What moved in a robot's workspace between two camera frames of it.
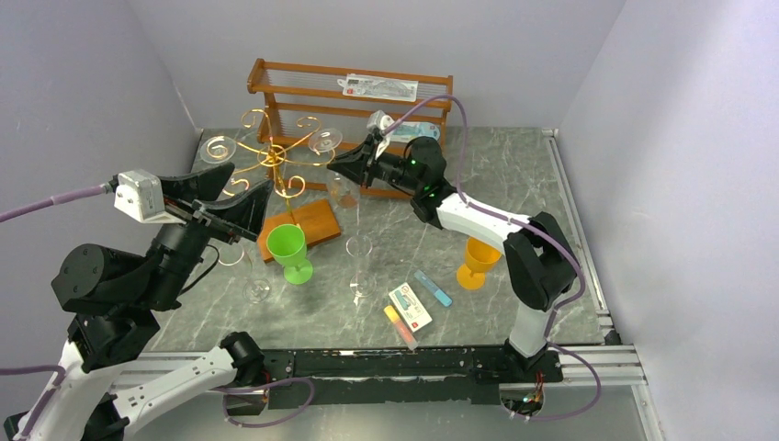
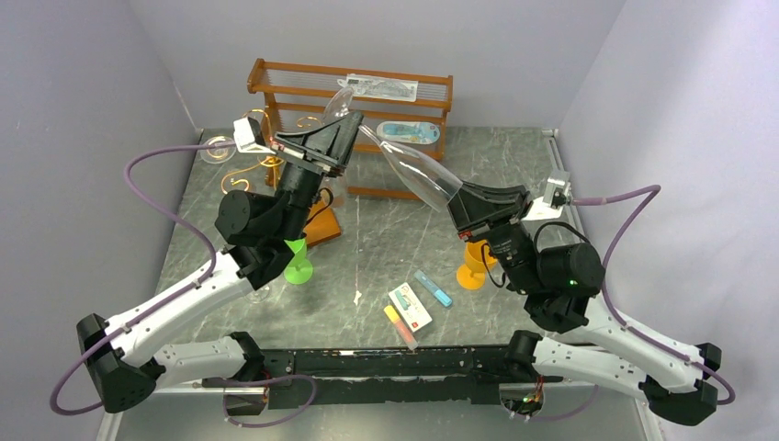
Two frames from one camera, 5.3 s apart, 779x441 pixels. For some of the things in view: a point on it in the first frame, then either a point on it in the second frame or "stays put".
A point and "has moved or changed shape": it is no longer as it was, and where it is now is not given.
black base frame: x=459 y=375 stays put
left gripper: x=245 y=215 -> x=330 y=147
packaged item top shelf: x=379 y=87 stays put
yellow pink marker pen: x=400 y=326 stays put
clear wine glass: x=218 y=149 stays put
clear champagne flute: x=362 y=284 has moved or changed shape
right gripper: x=372 y=168 -> x=487 y=222
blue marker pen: x=437 y=292 stays put
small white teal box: x=411 y=307 stays put
